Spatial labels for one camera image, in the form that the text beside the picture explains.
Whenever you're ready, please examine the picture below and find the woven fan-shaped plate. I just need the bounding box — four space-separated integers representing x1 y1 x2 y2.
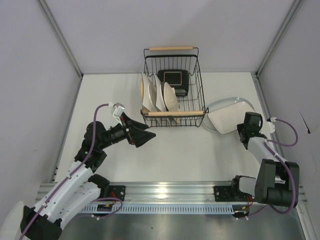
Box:
163 82 180 112

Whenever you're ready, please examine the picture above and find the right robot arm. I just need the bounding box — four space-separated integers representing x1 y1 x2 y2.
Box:
231 112 300 214

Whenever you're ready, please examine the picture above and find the white slotted cable duct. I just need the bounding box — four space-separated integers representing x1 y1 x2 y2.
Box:
80 203 235 215

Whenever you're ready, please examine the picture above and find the white rectangular plate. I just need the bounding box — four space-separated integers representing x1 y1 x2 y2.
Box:
203 101 256 135

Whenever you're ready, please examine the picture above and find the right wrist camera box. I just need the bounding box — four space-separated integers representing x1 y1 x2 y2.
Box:
264 117 277 134

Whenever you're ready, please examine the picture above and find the white square plate far left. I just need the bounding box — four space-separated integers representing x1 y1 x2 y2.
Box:
141 72 156 112

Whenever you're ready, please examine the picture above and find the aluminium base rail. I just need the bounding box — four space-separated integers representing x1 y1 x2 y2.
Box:
34 181 308 203

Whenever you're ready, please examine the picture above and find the black square dish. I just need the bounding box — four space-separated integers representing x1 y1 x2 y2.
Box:
157 69 190 97

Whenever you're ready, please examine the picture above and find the black wire dish rack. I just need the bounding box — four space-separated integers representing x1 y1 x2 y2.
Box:
140 46 209 127

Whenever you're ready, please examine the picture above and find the wooden plate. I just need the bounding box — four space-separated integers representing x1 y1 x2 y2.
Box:
140 79 144 102

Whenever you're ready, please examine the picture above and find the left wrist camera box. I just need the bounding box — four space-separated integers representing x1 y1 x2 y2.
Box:
108 102 125 124

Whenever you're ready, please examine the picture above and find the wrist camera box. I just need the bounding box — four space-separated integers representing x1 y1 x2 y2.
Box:
108 102 125 124
264 117 277 134

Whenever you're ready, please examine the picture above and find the white square plate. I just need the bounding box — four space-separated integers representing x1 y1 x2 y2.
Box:
141 72 156 112
154 75 167 112

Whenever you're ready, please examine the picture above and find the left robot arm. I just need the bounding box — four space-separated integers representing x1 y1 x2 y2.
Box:
20 113 156 240

